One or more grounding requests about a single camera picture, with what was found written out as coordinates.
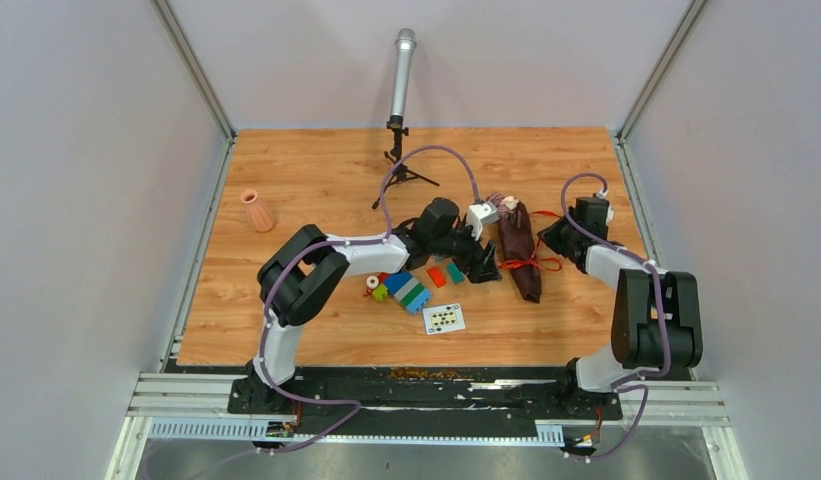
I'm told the white slotted cable duct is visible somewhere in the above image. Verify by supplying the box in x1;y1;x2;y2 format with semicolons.
148;417;565;447

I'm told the green toy block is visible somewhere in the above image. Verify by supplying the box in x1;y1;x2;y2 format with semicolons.
371;284;389;302

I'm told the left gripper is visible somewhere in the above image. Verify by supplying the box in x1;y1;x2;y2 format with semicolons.
429;216;502;285

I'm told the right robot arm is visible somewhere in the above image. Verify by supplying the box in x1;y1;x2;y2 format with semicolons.
537;196;704;418

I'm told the red ribbon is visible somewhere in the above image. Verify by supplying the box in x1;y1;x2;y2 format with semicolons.
498;238;563;272

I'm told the silver microphone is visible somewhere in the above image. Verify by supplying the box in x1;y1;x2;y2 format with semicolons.
388;28;416;130

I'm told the black tripod stand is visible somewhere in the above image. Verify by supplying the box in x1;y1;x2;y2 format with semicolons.
384;120;440;189

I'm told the orange toy block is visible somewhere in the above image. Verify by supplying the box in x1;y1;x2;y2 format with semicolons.
426;266;447;288

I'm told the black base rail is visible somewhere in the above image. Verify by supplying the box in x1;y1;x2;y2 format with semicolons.
164;362;693;442

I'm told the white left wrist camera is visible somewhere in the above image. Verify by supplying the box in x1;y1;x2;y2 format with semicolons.
465;202;500;241

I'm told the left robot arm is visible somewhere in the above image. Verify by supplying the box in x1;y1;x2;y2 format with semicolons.
228;198;501;414

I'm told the teal toy block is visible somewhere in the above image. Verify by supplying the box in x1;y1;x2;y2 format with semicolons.
446;262;465;284

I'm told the nine of spades card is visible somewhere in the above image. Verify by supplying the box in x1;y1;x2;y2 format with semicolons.
422;303;466;335

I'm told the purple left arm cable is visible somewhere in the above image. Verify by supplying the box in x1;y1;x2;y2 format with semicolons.
260;144;484;458

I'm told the pink ribbed vase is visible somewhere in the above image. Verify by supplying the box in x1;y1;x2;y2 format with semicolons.
240;189;276;233

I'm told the multicolour toy brick car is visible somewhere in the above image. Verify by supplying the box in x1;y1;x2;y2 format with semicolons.
366;272;432;315

